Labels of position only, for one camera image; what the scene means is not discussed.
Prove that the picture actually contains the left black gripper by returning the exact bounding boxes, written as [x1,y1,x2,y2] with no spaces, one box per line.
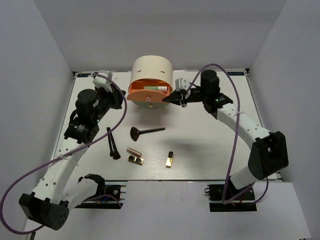
[92,83,126,123]

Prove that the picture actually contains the green white makeup tube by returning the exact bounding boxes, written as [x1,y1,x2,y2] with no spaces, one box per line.
[144,85,168,92]

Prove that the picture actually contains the round beige orange organizer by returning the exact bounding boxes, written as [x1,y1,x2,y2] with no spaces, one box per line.
[126,55,173,109]

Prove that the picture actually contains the black fan brush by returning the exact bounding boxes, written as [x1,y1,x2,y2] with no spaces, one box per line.
[130,126,166,142]

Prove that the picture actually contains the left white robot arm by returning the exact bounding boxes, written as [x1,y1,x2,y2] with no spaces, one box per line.
[19,83,126,231]

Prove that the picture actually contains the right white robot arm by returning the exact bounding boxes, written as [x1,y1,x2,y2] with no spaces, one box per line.
[163,70,289,200]

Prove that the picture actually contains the gold black lipstick upright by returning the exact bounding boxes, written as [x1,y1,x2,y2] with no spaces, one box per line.
[165,151,174,168]

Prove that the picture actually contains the rose gold lipstick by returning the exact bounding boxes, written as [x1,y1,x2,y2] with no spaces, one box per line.
[126,147,142,158]

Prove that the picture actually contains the black gold lipstick case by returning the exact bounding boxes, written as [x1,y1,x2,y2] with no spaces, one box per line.
[128,155,144,165]

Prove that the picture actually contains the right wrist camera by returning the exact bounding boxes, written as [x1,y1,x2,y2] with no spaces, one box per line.
[175,77,190,92]

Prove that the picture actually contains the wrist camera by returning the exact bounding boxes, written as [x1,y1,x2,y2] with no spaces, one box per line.
[92,70,113,93]
[175,77,190,92]

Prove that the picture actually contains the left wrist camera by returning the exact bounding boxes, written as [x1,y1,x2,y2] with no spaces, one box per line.
[92,70,113,93]

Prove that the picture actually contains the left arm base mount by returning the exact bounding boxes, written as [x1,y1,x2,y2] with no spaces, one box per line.
[76,181,128,210]

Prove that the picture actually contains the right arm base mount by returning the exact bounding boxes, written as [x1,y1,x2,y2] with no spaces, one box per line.
[203,183,258,213]

